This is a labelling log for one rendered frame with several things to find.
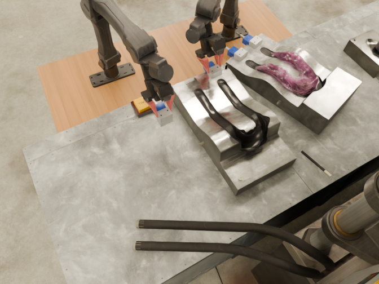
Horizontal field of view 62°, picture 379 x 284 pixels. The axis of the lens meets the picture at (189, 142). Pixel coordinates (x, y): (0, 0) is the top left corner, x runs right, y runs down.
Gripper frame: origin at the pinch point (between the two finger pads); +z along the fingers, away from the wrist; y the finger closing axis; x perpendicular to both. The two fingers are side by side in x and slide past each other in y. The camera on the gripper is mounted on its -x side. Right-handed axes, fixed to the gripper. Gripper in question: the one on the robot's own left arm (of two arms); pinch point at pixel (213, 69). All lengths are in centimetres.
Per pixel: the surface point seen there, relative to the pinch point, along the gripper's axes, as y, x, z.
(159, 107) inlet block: -29.1, -10.8, 0.9
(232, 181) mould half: -18.6, -36.9, 25.7
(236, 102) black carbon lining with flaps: 0.5, -13.5, 11.1
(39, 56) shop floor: -70, 173, 6
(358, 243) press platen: -4, -77, 28
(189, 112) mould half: -18.6, -10.5, 8.1
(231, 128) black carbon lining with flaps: -9.5, -25.5, 13.1
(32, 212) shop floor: -109, 62, 67
